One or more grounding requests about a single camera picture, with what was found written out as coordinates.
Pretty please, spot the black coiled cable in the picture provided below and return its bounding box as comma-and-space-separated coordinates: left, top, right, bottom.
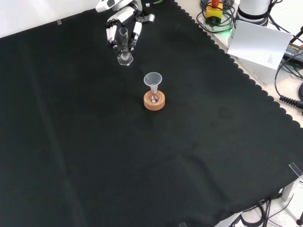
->
274, 59, 303, 109

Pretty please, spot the yellow stop button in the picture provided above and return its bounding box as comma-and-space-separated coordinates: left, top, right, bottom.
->
205, 0, 224, 26

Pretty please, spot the clear glass graduated cylinder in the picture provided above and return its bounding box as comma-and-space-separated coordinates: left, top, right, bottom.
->
117, 26, 134, 66

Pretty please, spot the small glass round-bottom flask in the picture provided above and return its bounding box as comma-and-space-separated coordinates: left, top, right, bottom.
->
147, 85, 162, 104

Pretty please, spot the cork ring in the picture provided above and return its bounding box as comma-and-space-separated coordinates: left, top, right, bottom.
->
143, 90, 166, 111

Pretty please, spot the black cable bundle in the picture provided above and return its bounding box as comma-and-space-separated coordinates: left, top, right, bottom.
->
229, 198, 286, 227

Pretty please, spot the black looped cable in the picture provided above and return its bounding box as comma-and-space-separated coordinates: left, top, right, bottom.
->
196, 0, 237, 34

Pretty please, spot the black cloth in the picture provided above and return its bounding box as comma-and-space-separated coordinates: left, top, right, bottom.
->
0, 0, 303, 227

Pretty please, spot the pale board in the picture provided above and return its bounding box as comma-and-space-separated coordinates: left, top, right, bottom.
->
227, 19, 294, 86

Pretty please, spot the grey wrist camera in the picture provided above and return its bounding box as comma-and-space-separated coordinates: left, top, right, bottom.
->
135, 13, 156, 24

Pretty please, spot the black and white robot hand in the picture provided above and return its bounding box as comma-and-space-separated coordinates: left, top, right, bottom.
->
105, 6, 143, 52

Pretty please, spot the black power supply box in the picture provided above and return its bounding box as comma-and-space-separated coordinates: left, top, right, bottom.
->
283, 42, 303, 61

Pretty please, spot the clear plastic funnel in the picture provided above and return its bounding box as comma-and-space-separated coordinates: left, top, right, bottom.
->
143, 72, 163, 93

